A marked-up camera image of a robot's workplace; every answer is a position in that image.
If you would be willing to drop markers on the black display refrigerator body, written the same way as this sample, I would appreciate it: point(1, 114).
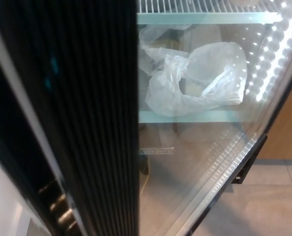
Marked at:
point(209, 115)

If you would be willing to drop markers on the glass refrigerator door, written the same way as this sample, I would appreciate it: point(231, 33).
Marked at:
point(99, 98)

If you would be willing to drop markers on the large white plastic bag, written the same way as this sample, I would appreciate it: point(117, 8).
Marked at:
point(165, 98)

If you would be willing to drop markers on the round container white lid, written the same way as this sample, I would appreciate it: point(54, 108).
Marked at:
point(203, 70)

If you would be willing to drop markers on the black door bracket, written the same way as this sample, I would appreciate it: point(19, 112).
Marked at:
point(246, 167)

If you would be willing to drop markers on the wooden cabinet panel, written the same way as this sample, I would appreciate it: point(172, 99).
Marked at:
point(288, 127)

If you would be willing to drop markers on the clear crumpled plastic bag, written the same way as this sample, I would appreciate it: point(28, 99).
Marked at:
point(148, 34)

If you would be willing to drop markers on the white LED light strip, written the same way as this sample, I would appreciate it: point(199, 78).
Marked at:
point(281, 56)

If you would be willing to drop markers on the silver Motak logo plate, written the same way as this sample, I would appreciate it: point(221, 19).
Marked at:
point(160, 151)

